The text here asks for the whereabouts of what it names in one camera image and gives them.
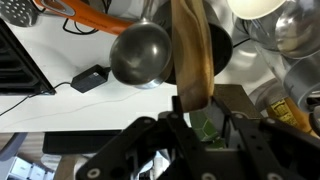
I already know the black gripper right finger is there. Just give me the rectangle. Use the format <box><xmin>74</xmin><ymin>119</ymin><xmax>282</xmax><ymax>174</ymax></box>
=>
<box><xmin>211</xmin><ymin>95</ymin><xmax>320</xmax><ymax>180</ymax></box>

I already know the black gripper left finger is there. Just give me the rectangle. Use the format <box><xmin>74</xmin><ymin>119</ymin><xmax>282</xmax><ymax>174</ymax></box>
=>
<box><xmin>75</xmin><ymin>95</ymin><xmax>208</xmax><ymax>180</ymax></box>

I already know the wooden spatula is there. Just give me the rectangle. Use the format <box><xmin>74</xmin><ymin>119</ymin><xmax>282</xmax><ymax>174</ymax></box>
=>
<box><xmin>170</xmin><ymin>0</ymin><xmax>215</xmax><ymax>113</ymax></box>

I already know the silver utensil tin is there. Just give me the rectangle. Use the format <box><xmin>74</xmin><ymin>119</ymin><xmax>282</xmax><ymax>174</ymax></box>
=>
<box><xmin>153</xmin><ymin>0</ymin><xmax>234</xmax><ymax>86</ymax></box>

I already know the orange labelled bottle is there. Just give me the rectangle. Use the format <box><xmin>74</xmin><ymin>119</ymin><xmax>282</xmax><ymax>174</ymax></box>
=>
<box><xmin>266</xmin><ymin>97</ymin><xmax>319</xmax><ymax>138</ymax></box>

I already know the potted green plant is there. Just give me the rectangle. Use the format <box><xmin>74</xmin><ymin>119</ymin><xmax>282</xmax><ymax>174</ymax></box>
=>
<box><xmin>189</xmin><ymin>110</ymin><xmax>227</xmax><ymax>150</ymax></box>

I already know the black power adapter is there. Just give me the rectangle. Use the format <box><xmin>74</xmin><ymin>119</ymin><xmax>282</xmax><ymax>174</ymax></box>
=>
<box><xmin>70</xmin><ymin>64</ymin><xmax>111</xmax><ymax>94</ymax></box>

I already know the metal ladle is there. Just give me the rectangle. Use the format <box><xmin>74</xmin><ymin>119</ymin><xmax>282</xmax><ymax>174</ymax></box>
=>
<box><xmin>109</xmin><ymin>0</ymin><xmax>174</xmax><ymax>90</ymax></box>

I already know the stainless steel bowl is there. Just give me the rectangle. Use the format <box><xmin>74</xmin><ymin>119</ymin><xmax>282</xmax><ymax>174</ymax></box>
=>
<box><xmin>248</xmin><ymin>0</ymin><xmax>320</xmax><ymax>61</ymax></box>

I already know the blue chair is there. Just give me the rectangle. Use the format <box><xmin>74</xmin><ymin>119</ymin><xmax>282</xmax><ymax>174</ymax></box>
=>
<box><xmin>0</xmin><ymin>132</ymin><xmax>28</xmax><ymax>162</ymax></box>

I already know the pale plastic serving spoon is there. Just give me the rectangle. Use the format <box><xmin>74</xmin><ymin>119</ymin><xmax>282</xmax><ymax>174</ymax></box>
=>
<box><xmin>226</xmin><ymin>0</ymin><xmax>288</xmax><ymax>20</ymax></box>

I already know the black gas stovetop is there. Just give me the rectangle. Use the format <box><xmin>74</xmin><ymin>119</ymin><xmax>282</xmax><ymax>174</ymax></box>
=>
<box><xmin>0</xmin><ymin>19</ymin><xmax>56</xmax><ymax>96</ymax></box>

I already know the metal slotted spoon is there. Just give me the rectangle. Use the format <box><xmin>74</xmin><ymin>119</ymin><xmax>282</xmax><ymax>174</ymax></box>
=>
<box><xmin>0</xmin><ymin>0</ymin><xmax>39</xmax><ymax>28</ymax></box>

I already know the thin black power cable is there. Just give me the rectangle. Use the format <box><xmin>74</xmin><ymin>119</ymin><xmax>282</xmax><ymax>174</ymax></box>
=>
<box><xmin>0</xmin><ymin>81</ymin><xmax>73</xmax><ymax>118</ymax></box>

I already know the small pot with orange handle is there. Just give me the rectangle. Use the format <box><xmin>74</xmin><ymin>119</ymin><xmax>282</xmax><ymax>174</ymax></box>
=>
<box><xmin>33</xmin><ymin>0</ymin><xmax>134</xmax><ymax>36</ymax></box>

